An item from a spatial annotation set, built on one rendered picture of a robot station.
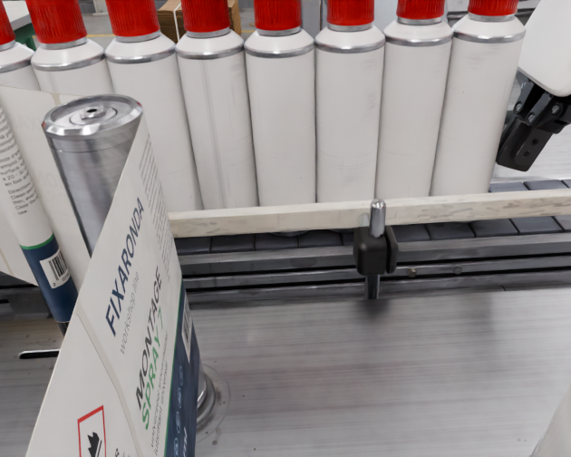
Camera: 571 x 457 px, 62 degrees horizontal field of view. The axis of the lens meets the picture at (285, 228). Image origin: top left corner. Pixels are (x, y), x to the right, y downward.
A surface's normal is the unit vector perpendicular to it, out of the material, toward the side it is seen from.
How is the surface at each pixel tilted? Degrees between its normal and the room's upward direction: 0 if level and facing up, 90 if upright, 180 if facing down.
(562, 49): 69
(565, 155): 0
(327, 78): 90
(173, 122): 90
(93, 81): 90
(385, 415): 0
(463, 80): 90
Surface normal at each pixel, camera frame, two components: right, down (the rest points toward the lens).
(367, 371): -0.05, -0.81
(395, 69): -0.67, 0.46
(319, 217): 0.04, 0.58
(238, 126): 0.63, 0.43
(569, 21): -0.95, -0.22
